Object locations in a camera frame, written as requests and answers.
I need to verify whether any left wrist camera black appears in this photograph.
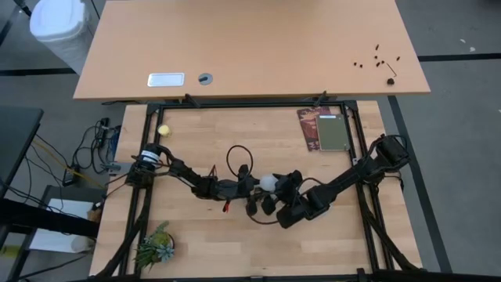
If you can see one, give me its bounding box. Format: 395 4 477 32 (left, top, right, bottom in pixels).
217 178 240 200

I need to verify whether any black metal beam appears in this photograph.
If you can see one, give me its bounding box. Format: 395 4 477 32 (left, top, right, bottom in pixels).
0 197 101 239

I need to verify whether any white trash bin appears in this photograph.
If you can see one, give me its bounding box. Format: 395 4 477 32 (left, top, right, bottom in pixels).
29 0 95 75

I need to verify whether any white light bulb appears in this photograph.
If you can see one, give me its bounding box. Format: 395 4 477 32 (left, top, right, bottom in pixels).
259 174 279 193

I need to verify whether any black power strip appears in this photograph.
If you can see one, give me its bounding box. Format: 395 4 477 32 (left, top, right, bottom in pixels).
97 117 111 148

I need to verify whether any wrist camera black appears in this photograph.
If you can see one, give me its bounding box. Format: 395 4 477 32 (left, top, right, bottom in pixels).
217 178 240 200
276 203 311 230

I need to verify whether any light brown wooden desk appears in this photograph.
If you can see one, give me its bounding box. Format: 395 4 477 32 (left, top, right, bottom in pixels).
73 0 431 102

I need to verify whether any grey metal bracket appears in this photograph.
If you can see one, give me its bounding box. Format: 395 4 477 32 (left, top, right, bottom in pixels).
103 161 133 176

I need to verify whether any black power brick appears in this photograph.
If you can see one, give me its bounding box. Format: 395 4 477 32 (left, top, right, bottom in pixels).
62 168 79 187

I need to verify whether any grey floor cabinet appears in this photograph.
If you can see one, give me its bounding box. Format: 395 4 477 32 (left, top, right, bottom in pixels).
29 184 109 254

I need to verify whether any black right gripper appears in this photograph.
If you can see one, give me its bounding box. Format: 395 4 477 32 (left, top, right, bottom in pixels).
261 170 311 217

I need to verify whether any black side desk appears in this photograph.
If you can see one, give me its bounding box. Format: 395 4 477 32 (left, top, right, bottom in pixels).
0 107 45 197

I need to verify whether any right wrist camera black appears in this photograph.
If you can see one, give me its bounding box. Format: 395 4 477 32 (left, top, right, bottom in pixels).
276 203 311 230

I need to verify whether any yellow floor cable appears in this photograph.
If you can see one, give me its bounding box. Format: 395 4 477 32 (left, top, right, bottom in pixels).
33 139 107 190

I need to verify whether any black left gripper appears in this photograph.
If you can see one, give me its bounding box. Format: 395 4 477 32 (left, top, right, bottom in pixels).
234 164 265 217

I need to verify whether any silver rectangular desk plate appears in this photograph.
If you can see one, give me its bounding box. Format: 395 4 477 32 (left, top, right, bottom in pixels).
146 72 186 88

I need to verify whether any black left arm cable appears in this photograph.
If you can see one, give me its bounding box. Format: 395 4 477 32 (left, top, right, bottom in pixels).
225 144 255 180

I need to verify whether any potted succulent plant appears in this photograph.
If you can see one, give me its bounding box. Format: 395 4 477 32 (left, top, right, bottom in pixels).
135 221 176 271

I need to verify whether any black floor cable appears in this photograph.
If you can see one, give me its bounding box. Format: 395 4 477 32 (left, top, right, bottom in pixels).
19 252 94 280

